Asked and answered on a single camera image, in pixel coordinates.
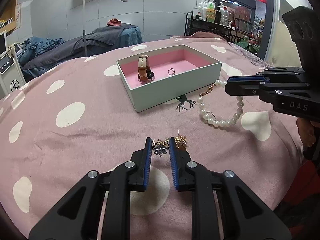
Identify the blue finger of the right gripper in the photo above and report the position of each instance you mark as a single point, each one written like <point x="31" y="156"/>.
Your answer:
<point x="242" y="88"/>
<point x="248" y="79"/>

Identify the pink polka dot bedspread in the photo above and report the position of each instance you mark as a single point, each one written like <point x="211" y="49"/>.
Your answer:
<point x="78" y="117"/>

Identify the brown leather strap watch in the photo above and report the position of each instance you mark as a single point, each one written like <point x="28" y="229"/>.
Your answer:
<point x="145" y="74"/>

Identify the black metal cart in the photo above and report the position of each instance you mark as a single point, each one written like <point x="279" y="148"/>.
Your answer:
<point x="231" y="34"/>

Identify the red folded cloth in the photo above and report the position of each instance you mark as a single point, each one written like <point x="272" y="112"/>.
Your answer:
<point x="114" y="22"/>

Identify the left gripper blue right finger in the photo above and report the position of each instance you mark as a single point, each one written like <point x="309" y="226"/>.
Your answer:
<point x="174" y="163"/>

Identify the blue crumpled blanket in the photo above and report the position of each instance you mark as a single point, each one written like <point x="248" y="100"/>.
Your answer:
<point x="36" y="46"/>

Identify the gold crystal brooch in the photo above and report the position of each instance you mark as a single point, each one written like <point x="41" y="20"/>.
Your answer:
<point x="181" y="141"/>

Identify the grey blue massage bed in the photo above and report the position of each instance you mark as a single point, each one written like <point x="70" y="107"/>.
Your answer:
<point x="99" y="41"/>

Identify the green yellow bottle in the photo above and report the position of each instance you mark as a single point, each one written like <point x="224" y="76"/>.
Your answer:
<point x="210" y="12"/>

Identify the white beauty machine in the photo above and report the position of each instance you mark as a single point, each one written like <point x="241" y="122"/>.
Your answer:
<point x="11" y="77"/>

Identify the wooden cubby wall shelf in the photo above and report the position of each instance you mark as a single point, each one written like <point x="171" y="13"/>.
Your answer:
<point x="11" y="17"/>

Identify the person right hand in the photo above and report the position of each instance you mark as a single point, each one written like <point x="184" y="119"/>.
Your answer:
<point x="306" y="131"/>

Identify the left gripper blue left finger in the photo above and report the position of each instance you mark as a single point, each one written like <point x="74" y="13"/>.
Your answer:
<point x="147" y="162"/>

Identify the grey box pink lining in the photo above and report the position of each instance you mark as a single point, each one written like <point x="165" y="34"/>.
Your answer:
<point x="178" y="70"/>

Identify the green potted plant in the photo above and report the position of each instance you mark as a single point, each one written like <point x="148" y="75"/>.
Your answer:
<point x="249" y="44"/>

